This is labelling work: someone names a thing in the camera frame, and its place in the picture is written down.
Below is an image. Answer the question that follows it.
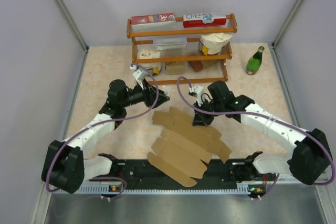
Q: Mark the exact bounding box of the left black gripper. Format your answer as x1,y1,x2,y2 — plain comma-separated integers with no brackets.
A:
121,79,170,109

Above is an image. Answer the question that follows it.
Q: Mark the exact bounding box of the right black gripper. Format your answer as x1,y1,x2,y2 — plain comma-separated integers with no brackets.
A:
192,98,224,127

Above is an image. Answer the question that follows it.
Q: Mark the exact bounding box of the brown cardboard box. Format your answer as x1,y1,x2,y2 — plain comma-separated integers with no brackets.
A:
147,106,232,188

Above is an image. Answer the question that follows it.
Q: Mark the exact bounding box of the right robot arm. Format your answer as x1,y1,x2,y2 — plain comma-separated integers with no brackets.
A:
188,81,331,185

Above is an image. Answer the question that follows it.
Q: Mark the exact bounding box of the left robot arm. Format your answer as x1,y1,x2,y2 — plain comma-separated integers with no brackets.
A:
41,79,170,194

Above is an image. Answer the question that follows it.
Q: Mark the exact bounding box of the red foil wrap box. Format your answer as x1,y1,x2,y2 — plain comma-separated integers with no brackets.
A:
131,13,176,32

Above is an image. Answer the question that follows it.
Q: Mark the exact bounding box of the red white wrap box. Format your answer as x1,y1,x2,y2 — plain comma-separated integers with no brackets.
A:
183,13,227,28

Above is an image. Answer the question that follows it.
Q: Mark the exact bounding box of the small clear plastic bag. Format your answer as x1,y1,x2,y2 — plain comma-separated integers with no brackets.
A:
162,85,172,97

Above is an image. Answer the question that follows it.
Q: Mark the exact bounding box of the tan block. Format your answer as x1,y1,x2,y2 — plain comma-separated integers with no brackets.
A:
165,61,185,74

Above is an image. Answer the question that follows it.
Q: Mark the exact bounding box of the brown bread loaf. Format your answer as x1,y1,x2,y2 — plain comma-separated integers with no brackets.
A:
188,60,218,72

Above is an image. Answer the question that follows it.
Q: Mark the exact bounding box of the small white flour bag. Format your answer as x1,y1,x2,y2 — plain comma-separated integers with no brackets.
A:
136,47,163,77

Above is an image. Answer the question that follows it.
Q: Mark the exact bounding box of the clear plastic container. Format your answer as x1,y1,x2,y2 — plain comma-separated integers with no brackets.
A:
153,37,187,50

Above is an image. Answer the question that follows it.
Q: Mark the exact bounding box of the wooden three-tier shelf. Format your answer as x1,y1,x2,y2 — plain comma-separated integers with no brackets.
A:
127,13,238,83

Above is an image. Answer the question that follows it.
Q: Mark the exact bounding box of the large white flour bag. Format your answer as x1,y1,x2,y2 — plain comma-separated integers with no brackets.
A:
198,33,233,55

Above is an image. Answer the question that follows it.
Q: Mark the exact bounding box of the green glass bottle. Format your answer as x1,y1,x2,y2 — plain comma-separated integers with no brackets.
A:
245,46,265,75

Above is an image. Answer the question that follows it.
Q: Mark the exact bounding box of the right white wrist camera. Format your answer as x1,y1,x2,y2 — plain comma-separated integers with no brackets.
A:
188,85,208,106

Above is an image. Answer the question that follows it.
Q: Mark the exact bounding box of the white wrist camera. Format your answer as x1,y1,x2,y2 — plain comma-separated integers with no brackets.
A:
188,85,208,106
130,63,150,89

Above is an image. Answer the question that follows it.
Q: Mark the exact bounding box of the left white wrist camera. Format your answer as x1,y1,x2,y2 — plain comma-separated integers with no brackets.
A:
130,63,150,89

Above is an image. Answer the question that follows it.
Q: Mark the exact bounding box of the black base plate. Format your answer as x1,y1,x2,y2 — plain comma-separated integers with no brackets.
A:
89,158,279,190

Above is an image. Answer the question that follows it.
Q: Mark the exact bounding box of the grey cable duct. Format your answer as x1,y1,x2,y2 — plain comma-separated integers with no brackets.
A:
75,183,264,195

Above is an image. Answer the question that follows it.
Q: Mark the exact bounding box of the aluminium frame rail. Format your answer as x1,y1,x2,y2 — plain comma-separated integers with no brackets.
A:
54,0,89,52

